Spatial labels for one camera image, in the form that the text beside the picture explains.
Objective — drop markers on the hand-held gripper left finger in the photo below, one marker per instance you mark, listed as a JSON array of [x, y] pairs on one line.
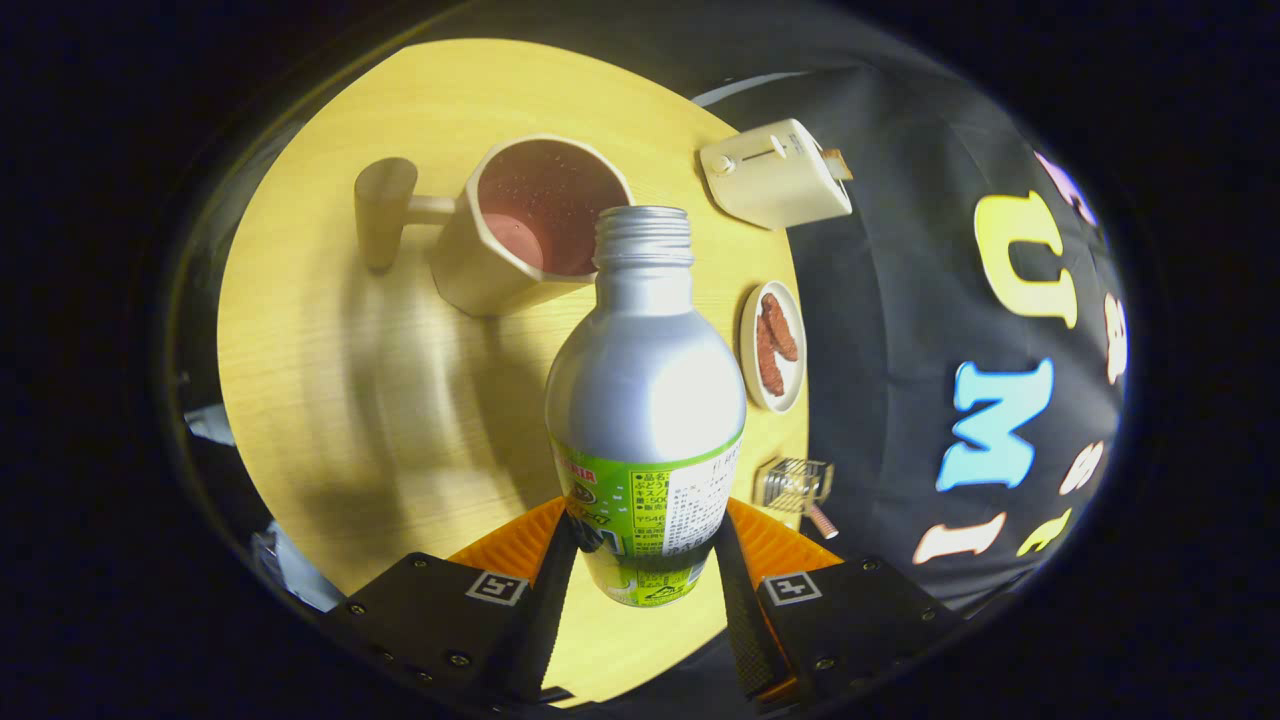
[[540, 640]]

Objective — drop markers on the toast slice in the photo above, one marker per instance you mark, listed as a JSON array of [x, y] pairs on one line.
[[838, 163]]

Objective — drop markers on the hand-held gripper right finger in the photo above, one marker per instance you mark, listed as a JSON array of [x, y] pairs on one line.
[[745, 630]]

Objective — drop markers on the brown meat piece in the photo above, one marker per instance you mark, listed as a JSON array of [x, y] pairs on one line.
[[768, 365], [783, 330]]

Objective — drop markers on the copper stick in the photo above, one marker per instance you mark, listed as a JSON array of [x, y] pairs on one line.
[[823, 522]]

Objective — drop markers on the white round plate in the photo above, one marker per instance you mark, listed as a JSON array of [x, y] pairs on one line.
[[795, 385]]

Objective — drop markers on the beige wooden cup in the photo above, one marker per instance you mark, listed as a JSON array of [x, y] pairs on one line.
[[480, 270]]

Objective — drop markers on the white toaster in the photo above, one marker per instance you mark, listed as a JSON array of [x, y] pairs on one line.
[[770, 185]]

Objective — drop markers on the wooden table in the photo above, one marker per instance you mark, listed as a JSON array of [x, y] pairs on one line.
[[380, 430]]

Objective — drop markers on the silver bottle with green label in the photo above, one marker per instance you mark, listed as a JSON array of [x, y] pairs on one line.
[[645, 380]]

